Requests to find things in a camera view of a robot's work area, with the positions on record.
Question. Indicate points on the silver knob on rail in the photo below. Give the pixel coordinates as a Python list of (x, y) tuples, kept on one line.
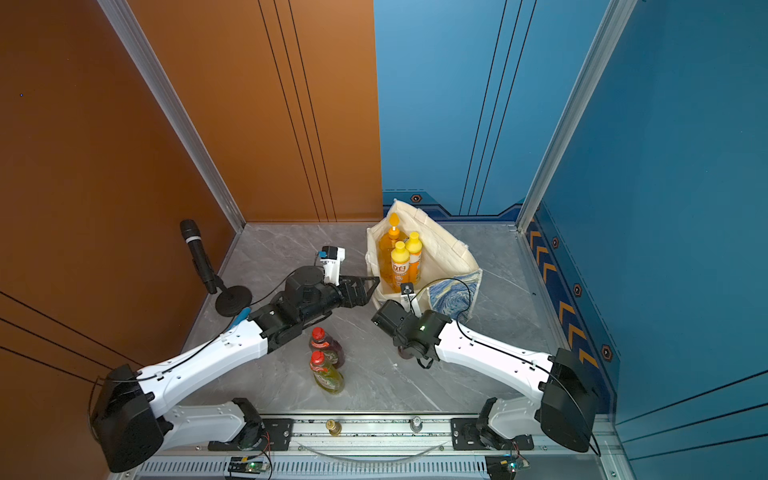
[(416, 424)]

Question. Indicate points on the black microphone on stand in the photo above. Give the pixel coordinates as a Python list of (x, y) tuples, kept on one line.
[(229, 300)]

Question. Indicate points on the starry night canvas tote bag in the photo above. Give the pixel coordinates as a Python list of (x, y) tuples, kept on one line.
[(449, 276)]

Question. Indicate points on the brass knob on rail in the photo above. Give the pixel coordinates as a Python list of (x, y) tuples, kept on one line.
[(334, 427)]

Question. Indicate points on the orange bottle yellow cap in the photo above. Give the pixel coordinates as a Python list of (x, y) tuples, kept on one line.
[(414, 247), (400, 265)]

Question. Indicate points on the green soap bottle red cap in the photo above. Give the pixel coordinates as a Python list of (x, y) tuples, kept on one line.
[(325, 373)]

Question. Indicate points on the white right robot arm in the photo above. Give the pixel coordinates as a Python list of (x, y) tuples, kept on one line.
[(558, 397)]

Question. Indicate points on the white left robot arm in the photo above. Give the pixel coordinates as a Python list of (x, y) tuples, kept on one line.
[(135, 415)]

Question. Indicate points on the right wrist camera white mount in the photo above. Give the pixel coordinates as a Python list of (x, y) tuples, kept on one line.
[(408, 299)]

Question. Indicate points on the dark red soap bottle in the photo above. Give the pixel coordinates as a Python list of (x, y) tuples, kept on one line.
[(321, 340), (405, 353)]

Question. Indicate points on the circuit board right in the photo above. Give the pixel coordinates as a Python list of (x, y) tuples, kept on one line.
[(505, 467)]

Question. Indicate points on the green circuit board left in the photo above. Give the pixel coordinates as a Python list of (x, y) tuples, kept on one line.
[(249, 467)]

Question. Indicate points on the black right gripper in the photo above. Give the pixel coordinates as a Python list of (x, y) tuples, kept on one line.
[(397, 341)]

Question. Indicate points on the large orange dish soap bottle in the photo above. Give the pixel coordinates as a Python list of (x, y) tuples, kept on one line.
[(385, 246)]

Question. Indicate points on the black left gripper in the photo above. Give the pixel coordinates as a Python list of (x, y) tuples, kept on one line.
[(360, 297)]

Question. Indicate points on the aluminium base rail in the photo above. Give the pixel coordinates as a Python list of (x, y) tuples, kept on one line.
[(382, 446)]

